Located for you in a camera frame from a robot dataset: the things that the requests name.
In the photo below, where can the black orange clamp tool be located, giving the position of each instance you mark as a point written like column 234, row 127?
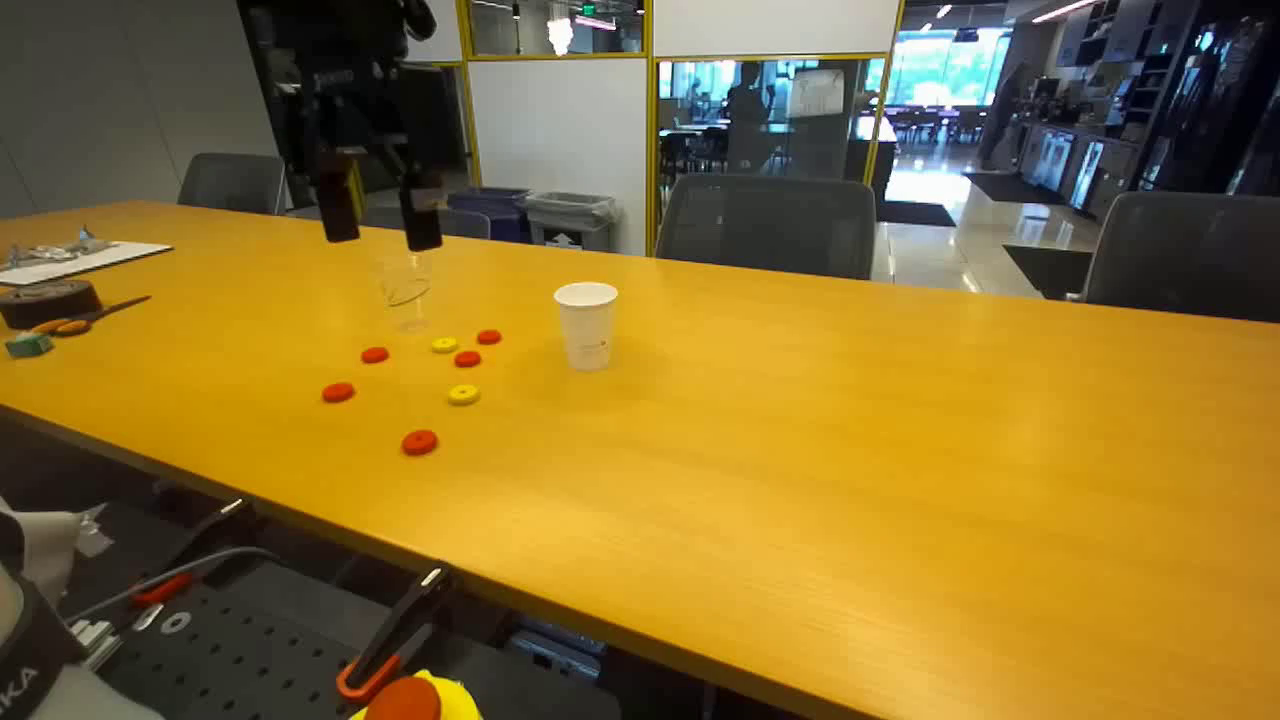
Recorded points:
column 389, row 645

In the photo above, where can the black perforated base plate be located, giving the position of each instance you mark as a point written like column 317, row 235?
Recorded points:
column 273, row 641

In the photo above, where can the black tape roll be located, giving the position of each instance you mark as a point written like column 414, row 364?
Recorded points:
column 47, row 300

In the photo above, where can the small green object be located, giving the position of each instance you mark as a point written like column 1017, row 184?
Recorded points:
column 24, row 346

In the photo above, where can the white paper cup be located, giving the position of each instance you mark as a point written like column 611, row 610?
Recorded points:
column 584, row 319

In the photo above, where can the yellow red emergency stop button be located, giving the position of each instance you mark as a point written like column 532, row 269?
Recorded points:
column 423, row 699

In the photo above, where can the white paper sheet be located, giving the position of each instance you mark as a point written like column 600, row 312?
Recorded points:
column 65, row 261

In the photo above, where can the orange handled scissors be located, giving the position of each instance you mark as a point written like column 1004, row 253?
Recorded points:
column 78, row 325

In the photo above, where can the grey office chair right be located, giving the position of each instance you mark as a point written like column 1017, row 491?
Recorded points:
column 1188, row 253

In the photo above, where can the clear plastic cup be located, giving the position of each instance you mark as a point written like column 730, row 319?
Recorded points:
column 404, row 289

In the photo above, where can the red ring nearest edge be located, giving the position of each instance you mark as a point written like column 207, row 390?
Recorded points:
column 423, row 442

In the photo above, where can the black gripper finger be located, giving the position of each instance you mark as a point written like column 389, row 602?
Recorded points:
column 336, row 195
column 423, row 210

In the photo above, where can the red handled screwdriver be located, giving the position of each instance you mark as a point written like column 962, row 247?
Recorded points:
column 139, row 602

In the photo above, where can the grey office chair centre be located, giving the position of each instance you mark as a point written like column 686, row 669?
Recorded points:
column 774, row 223

